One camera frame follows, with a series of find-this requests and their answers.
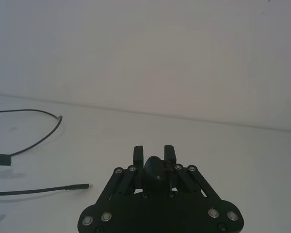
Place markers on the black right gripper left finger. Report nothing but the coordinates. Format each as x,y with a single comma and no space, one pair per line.
123,184

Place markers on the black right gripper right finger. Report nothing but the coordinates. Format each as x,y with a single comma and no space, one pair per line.
196,184

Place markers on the black rounded plastic object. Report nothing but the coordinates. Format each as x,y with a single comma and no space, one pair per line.
155,175

